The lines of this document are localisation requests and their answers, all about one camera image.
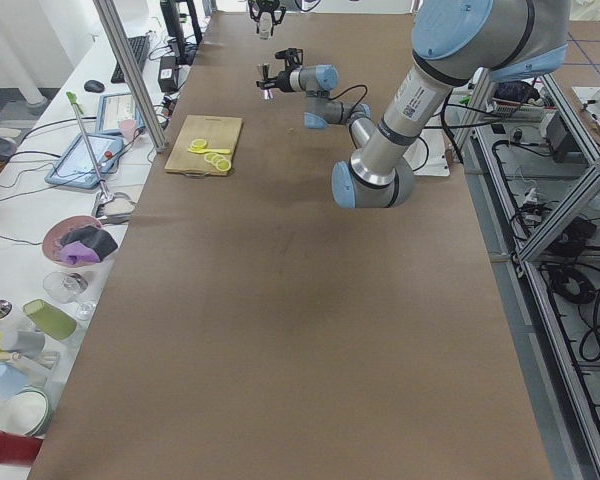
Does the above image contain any steel double jigger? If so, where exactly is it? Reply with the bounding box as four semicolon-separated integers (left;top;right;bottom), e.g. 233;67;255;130
256;63;273;101

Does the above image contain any purple cloth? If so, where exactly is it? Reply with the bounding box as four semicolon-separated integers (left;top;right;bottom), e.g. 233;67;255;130
59;241;101;266

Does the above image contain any bamboo cutting board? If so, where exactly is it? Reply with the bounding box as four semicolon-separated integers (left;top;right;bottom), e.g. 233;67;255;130
164;115;243;177

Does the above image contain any pink cup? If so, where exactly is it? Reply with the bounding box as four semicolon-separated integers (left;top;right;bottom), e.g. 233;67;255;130
118;118;137;143

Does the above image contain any red cup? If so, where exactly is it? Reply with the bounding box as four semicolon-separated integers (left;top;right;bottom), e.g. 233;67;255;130
0;430;43;466

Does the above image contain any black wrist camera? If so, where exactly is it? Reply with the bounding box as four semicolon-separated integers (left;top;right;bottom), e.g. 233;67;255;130
274;47;303;68

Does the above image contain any white bowl green rim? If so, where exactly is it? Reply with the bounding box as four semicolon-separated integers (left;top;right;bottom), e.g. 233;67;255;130
0;388;52;437

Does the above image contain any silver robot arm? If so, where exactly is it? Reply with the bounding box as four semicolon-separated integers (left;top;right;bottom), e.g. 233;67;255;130
256;0;571;209

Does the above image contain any aluminium frame post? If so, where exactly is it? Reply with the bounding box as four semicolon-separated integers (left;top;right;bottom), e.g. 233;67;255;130
93;0;167;153

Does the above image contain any yellow plastic knife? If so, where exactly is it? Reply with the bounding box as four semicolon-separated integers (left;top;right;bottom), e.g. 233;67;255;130
187;147;231;155

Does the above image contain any long metal grabber tool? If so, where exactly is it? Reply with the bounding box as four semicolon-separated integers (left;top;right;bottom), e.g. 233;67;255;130
66;92;135;225

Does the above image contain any blue teach pendant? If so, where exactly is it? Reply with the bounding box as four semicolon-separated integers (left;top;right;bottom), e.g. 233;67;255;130
95;92;144;135
45;134;124;190

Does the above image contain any dark grey cloth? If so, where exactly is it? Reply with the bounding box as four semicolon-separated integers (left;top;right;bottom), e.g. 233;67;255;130
60;226;118;261

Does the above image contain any blue teach pendant near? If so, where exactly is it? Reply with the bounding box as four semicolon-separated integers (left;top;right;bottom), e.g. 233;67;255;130
45;134;124;190

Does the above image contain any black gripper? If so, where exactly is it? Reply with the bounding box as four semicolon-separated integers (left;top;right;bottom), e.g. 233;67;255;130
256;70;293;93
248;0;286;24

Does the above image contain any clear glass measuring cup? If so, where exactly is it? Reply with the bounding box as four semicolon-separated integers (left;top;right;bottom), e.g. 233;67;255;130
257;12;274;40

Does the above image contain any black computer mouse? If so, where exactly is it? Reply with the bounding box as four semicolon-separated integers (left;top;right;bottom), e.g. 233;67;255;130
83;80;105;93

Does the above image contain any grey cup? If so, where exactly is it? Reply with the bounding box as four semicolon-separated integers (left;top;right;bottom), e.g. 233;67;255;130
0;330;46;359

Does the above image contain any clear wine glass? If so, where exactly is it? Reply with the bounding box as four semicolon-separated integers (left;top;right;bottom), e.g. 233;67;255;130
42;271;96;322

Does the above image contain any green plastic cup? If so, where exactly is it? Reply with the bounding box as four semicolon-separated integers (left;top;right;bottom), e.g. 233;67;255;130
22;299;77;341

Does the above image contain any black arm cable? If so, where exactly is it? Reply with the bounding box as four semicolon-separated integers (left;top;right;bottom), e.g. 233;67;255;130
324;83;370;109

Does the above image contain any blue teach pendant far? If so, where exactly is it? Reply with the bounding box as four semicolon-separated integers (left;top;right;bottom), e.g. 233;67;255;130
95;92;144;135

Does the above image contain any black keyboard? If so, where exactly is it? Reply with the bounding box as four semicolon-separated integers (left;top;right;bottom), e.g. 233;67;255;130
110;35;152;85

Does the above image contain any pink bowl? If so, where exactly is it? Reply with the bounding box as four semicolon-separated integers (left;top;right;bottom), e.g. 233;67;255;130
42;215;118;268

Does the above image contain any light blue cup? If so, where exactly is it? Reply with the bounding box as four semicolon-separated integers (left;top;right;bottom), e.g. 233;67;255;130
0;363;29;400

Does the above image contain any lemon slice front pair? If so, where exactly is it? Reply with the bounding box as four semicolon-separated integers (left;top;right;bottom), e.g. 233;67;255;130
189;138;207;150

